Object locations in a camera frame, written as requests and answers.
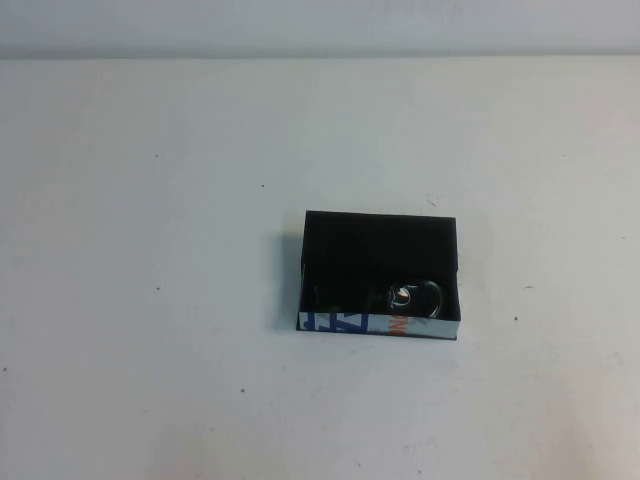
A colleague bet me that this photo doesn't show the black framed glasses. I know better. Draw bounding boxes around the black framed glasses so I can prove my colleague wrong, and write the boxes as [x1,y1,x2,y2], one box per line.
[310,278,445,321]

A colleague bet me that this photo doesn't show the black printed glasses case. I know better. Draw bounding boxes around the black printed glasses case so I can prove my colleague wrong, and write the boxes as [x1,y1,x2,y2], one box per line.
[296,209,462,343]

